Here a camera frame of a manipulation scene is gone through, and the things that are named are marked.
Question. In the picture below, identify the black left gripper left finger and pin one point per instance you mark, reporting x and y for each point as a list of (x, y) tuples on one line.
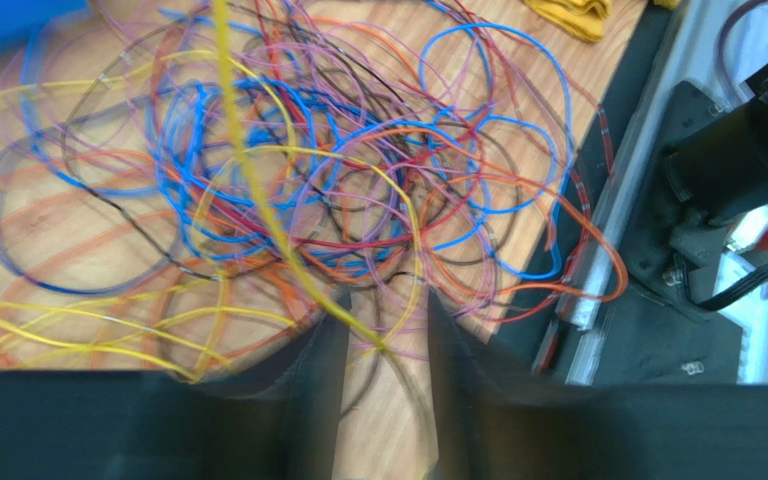
[(276, 420)]

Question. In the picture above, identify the yellow cloth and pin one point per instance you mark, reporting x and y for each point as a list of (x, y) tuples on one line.
[(584, 20)]

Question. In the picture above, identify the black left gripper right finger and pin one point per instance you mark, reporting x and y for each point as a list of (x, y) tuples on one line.
[(496, 420)]

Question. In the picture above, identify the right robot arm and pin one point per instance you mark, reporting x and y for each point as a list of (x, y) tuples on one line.
[(703, 174)]

